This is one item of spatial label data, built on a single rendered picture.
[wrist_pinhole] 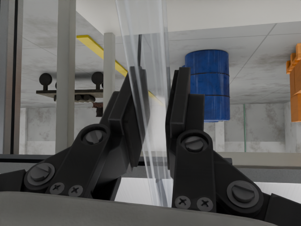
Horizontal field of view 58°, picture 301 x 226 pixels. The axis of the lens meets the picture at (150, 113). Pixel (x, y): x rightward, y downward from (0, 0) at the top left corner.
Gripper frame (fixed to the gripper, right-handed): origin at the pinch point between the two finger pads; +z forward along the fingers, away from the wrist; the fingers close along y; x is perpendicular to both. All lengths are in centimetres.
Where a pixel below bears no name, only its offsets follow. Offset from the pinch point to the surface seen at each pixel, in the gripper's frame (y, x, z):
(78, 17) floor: -101, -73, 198
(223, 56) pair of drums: 26, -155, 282
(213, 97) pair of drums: 16, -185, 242
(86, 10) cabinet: -29, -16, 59
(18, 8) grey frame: -32.1, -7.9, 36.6
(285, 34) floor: 80, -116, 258
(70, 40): -27, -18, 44
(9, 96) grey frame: -31.0, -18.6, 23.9
